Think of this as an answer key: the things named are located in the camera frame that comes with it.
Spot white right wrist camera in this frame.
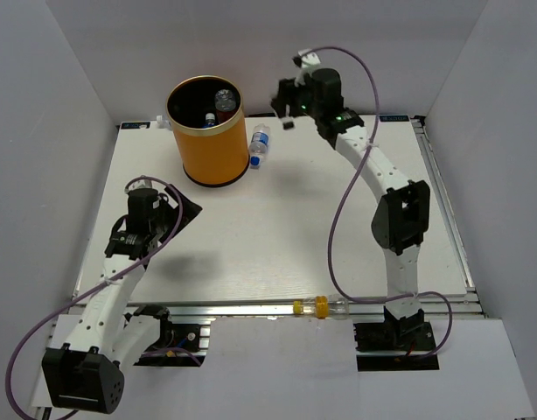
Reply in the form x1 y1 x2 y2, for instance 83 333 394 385
292 49 321 87

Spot red label plastic bottle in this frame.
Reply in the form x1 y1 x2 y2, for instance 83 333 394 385
214 89 237 123

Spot yellow cap clear bottle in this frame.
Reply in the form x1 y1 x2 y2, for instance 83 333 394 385
292 294 349 319

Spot blue label plastic bottle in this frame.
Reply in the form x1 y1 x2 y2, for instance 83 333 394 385
248 124 271 168

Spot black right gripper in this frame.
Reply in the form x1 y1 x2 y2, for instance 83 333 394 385
270 73 323 119

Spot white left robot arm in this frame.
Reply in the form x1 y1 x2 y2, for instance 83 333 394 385
42 178 202 414

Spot orange cylindrical bin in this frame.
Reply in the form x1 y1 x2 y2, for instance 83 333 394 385
166 75 249 188

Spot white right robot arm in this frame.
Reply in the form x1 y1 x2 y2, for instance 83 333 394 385
271 68 430 349

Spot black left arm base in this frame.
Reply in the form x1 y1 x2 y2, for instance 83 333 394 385
135 308 208 368

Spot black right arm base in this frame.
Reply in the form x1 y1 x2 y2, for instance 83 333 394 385
353 322 440 372

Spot clear blue-cap plastic bottle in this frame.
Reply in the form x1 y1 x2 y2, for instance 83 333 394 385
203 113 217 129

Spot black label plastic bottle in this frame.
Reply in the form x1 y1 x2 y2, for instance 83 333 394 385
280 115 295 130

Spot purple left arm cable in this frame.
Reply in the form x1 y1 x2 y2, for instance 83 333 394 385
4 175 204 417

